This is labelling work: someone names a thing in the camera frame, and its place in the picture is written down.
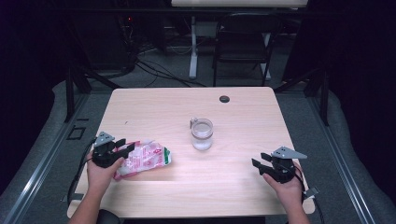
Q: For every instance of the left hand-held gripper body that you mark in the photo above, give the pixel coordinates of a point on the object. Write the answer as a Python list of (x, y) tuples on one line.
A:
[(104, 155)]

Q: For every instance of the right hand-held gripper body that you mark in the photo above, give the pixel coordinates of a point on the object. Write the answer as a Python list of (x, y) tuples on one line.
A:
[(283, 168)]

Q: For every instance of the pink and white plastic bag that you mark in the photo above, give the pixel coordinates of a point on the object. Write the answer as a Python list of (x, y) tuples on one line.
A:
[(146, 158)]

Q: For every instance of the clear jar with hinged lid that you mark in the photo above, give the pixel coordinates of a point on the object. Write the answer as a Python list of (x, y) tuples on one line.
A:
[(202, 135)]

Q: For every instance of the person's left hand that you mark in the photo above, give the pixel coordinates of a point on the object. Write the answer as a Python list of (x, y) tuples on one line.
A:
[(99, 179)]

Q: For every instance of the person's right hand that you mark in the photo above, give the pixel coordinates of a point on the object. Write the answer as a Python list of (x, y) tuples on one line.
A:
[(289, 194)]

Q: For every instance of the grey tape strip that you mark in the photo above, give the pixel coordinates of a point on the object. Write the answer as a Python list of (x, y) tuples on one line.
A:
[(76, 197), (311, 192)]

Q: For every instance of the person's dark clothed leg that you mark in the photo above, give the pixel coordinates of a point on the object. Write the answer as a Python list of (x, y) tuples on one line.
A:
[(109, 217)]

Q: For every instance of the black metal stand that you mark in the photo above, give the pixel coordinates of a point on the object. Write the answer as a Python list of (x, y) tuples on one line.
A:
[(324, 99), (69, 93)]

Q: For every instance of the black equipment cabinet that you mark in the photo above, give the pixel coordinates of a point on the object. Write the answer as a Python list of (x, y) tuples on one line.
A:
[(102, 43)]

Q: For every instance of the black folding chair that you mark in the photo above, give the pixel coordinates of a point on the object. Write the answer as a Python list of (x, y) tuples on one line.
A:
[(243, 40)]

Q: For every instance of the white desk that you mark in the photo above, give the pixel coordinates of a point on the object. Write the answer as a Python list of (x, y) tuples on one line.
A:
[(193, 46)]

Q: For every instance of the metal floor rail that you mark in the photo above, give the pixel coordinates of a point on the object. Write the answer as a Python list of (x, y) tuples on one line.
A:
[(37, 174), (342, 161)]

